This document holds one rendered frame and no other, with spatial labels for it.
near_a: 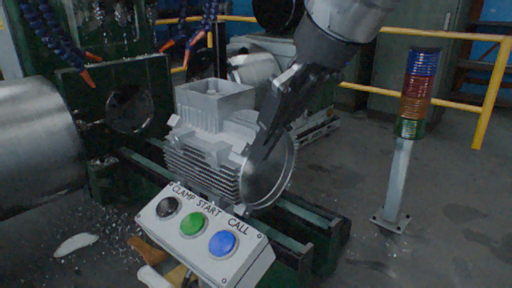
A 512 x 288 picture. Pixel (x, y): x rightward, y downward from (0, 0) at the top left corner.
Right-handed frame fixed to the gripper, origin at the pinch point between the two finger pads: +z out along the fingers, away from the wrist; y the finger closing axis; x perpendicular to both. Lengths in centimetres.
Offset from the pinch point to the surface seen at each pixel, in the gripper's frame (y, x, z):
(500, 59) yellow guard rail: -229, 12, 16
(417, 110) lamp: -33.5, 10.8, -4.9
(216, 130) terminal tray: -1.0, -9.8, 8.0
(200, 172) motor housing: 3.3, -6.4, 14.0
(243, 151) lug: 0.9, -2.0, 4.4
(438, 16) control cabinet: -312, -52, 32
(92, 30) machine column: -6, -63, 24
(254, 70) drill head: -34.5, -28.7, 16.5
